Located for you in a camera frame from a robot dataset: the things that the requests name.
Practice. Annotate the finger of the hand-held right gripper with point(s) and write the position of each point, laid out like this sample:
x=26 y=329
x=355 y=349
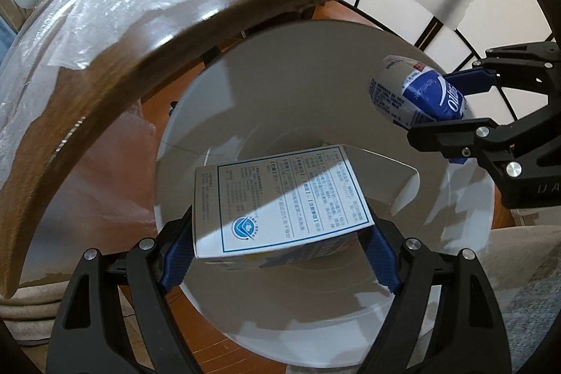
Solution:
x=473 y=81
x=447 y=135

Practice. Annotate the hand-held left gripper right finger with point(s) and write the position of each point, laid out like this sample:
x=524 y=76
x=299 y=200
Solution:
x=381 y=260

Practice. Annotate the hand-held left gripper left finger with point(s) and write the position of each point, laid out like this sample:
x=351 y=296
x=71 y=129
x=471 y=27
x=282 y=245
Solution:
x=175 y=255

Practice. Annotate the blue white carton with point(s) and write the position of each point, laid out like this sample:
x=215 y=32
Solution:
x=394 y=93

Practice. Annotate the white printed cardboard box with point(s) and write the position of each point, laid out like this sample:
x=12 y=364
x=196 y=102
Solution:
x=285 y=198

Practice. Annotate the white trash bin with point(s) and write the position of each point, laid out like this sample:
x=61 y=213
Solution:
x=285 y=93

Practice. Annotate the grey patterned rug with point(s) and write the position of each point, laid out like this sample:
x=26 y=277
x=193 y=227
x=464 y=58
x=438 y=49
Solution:
x=526 y=290

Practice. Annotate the black grid paper screen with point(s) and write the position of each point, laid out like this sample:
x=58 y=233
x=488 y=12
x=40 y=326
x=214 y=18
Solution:
x=394 y=6

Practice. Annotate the round wooden table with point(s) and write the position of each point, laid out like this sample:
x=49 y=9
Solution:
x=131 y=63

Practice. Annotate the blue curtain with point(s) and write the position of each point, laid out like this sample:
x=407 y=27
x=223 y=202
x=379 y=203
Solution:
x=4 y=32

